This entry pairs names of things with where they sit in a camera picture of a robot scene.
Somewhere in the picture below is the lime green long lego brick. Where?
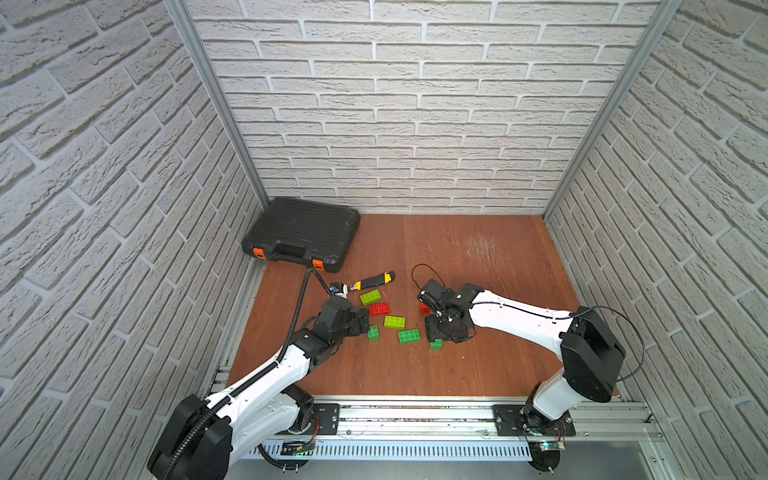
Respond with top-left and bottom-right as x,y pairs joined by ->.
359,289 -> 383,306

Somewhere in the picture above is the red long lego brick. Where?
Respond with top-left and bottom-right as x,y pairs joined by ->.
368,302 -> 390,316

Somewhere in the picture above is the dark green long lego brick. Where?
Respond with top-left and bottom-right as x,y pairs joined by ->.
398,329 -> 421,344

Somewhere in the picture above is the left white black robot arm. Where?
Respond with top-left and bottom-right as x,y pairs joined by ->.
147,296 -> 370,479

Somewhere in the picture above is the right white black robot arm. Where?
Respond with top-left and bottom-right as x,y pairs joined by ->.
418,280 -> 626,426

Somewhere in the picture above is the yellow black utility knife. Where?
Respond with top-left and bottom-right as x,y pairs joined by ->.
349,271 -> 396,291

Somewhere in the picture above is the black plastic tool case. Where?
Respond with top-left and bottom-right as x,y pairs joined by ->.
241,196 -> 361,273

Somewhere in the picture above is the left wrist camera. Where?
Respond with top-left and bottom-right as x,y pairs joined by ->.
329,282 -> 349,299

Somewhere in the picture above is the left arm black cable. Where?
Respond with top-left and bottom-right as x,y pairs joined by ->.
157,266 -> 334,480

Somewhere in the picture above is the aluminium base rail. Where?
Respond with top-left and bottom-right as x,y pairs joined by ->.
173,392 -> 667,463

